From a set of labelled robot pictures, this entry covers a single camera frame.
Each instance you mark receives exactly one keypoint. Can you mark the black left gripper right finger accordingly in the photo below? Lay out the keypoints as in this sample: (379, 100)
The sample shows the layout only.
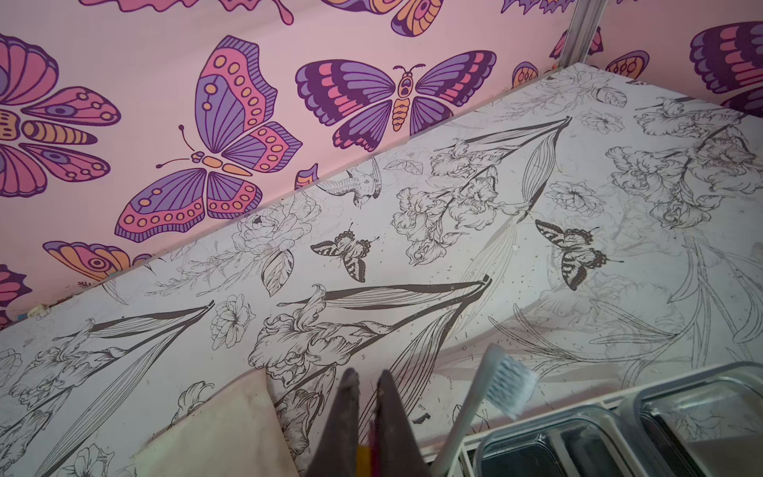
(394, 448)

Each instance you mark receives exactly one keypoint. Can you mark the aluminium frame corner post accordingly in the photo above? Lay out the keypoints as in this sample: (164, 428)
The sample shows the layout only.
(586, 17)

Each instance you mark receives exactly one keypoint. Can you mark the grey toothbrush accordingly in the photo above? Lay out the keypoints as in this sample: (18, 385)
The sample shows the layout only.
(503, 382)

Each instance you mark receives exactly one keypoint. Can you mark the cream toothbrush holder caddy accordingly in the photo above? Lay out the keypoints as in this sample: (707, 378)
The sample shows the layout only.
(536, 417)

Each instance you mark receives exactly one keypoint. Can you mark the clear right plastic cup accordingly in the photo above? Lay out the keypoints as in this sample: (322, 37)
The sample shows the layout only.
(705, 424)

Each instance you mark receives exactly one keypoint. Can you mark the clear left plastic cup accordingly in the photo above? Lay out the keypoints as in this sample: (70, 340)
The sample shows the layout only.
(583, 441)

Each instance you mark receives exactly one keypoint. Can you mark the yellow toothbrush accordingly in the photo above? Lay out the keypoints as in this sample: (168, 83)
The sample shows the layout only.
(364, 462)

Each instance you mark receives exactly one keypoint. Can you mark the clear plastic cup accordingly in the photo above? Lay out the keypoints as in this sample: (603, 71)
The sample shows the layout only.
(705, 424)
(583, 441)

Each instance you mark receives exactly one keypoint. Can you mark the beige cloth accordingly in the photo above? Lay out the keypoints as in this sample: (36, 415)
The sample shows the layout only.
(235, 433)

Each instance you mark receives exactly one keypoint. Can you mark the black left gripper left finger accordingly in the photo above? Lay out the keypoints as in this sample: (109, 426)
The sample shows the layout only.
(336, 455)

